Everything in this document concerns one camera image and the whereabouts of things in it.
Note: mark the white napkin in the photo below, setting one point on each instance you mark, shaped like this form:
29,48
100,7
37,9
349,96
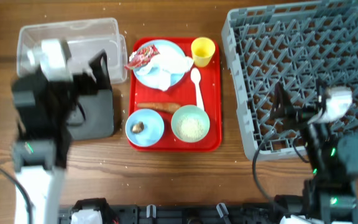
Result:
169,63

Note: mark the clear plastic bin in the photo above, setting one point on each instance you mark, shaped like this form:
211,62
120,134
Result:
85,39

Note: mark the black waste tray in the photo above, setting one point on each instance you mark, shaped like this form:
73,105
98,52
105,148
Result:
93,114

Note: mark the white plastic spoon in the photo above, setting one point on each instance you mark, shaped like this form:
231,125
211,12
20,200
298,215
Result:
196,78

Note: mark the red plastic tray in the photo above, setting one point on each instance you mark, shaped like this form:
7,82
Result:
183,93

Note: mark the yellow plastic cup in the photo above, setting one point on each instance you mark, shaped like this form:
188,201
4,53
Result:
202,50

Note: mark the mint green bowl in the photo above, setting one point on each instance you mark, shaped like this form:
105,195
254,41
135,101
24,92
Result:
194,111

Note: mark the small light blue bowl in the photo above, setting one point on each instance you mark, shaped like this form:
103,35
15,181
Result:
152,132

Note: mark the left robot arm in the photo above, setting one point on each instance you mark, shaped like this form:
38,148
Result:
42,98

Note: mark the orange carrot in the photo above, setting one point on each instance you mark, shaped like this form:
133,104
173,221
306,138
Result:
165,107

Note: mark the grey dishwasher rack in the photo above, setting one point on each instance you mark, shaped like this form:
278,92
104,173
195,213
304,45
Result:
296,45

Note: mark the red snack wrapper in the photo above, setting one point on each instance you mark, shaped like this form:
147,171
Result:
142,57

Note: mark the large light blue plate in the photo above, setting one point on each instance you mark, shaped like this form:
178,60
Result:
154,80

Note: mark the brown food scrap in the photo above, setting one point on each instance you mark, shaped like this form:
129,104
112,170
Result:
138,127

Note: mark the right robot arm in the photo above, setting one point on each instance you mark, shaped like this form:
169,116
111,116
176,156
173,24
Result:
330,196

